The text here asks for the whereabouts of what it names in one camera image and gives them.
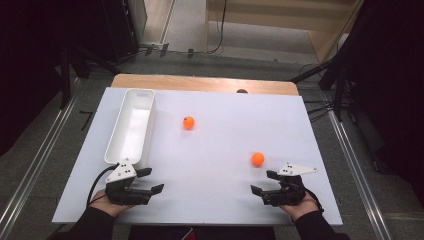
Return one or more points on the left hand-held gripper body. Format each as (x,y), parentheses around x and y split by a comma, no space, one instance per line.
(125,195)

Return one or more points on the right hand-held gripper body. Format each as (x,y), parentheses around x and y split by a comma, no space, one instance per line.
(286,195)

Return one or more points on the plain orange ball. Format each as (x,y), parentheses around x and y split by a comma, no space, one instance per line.
(258,159)

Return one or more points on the long white plastic bin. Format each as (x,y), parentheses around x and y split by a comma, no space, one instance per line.
(133,126)

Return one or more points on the orange ball with black print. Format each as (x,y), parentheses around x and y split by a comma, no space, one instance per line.
(188,122)

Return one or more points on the person's left hand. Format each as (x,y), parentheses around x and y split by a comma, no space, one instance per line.
(110,208)

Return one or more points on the person's right hand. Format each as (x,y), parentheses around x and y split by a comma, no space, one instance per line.
(300,210)

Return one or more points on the white board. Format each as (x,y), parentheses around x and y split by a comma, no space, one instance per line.
(213,186)

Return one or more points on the small dark round object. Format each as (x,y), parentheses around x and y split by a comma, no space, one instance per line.
(242,90)

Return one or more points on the wooden table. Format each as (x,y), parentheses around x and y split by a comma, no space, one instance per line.
(200,83)

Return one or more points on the black stand legs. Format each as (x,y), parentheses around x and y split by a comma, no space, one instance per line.
(338,90)
(65,80)

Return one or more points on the dark cabinet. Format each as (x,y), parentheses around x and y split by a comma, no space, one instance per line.
(121,26)

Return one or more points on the metal floor rail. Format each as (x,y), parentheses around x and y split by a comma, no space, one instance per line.
(36,156)
(356,170)

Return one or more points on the light wooden frame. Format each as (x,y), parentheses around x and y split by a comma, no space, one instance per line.
(266,18)

